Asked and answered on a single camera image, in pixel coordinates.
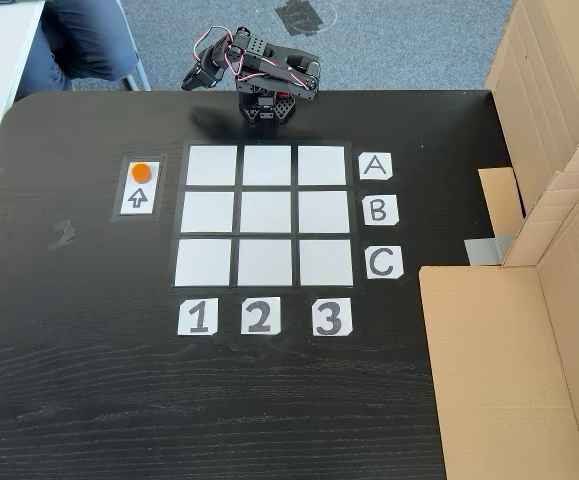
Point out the round orange token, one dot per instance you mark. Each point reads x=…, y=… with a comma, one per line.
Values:
x=141, y=173

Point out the white nine-square grid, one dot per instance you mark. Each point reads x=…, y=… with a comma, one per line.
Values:
x=265, y=212

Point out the grey metal leg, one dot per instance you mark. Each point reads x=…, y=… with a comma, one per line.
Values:
x=138, y=75

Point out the black floor tape patch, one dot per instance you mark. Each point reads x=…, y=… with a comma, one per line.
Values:
x=299, y=17

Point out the person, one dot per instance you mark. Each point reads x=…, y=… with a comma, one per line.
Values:
x=84, y=40

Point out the white paper sheet with arrow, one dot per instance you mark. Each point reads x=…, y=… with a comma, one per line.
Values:
x=139, y=200

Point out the paper sheet letter A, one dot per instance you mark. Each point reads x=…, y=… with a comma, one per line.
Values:
x=375, y=167

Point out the clear tape scraps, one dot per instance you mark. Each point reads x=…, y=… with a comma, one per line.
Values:
x=63, y=236

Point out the paper sheet letter B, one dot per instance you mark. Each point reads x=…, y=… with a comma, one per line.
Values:
x=380, y=210

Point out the paper sheet number 1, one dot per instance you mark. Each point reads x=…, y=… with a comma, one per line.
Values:
x=198, y=317

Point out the paper sheet number 2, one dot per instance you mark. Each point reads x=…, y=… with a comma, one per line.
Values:
x=260, y=316

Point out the paper sheet letter C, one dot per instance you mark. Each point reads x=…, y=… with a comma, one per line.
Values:
x=383, y=262

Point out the paper sheet number 3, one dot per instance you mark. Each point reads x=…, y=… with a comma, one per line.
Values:
x=332, y=316

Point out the brown cardboard wall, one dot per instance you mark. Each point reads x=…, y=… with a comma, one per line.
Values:
x=549, y=75
x=499, y=375

